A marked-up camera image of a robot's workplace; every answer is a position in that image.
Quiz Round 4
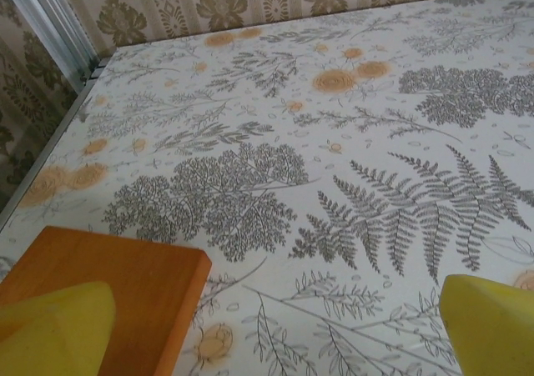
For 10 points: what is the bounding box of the aluminium table edge rail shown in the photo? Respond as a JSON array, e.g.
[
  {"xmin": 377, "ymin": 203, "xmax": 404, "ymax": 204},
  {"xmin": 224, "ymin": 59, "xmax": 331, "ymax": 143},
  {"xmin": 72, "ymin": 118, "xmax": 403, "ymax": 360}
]
[{"xmin": 0, "ymin": 78, "xmax": 99, "ymax": 231}]

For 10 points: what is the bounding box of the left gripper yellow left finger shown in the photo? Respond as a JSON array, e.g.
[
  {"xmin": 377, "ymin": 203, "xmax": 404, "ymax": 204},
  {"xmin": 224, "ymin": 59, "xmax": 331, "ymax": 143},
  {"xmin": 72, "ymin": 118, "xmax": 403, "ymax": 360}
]
[{"xmin": 0, "ymin": 280, "xmax": 117, "ymax": 376}]

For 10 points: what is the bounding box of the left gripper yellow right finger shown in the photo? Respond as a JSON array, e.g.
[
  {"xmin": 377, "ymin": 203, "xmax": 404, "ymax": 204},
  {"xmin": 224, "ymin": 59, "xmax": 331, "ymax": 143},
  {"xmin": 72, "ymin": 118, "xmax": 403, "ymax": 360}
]
[{"xmin": 441, "ymin": 273, "xmax": 534, "ymax": 376}]

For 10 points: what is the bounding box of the orange wooden stand base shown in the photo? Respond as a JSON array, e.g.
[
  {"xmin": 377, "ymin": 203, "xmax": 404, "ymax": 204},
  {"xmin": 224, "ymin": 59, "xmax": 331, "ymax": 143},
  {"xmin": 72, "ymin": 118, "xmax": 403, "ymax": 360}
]
[{"xmin": 0, "ymin": 224, "xmax": 214, "ymax": 376}]

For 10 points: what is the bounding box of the aluminium frame post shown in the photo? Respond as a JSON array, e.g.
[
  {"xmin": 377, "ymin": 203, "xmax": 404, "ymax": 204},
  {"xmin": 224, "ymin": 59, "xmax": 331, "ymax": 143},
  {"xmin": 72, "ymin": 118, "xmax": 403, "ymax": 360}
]
[{"xmin": 0, "ymin": 0, "xmax": 110, "ymax": 86}]

